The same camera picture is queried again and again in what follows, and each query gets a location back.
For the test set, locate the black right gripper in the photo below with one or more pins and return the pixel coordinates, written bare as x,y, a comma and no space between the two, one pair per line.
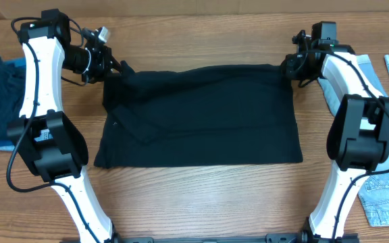
289,67

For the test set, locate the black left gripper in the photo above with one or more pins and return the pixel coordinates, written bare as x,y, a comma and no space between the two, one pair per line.
103,64

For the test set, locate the black t-shirt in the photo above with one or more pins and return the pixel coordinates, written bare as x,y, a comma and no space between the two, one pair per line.
216,115

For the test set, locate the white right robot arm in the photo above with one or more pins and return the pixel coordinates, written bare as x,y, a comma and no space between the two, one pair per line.
358,140

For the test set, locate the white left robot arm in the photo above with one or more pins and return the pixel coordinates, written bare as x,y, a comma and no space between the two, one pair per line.
43,136

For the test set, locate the brown cardboard wall panel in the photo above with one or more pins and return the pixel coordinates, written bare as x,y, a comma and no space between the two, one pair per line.
10,9

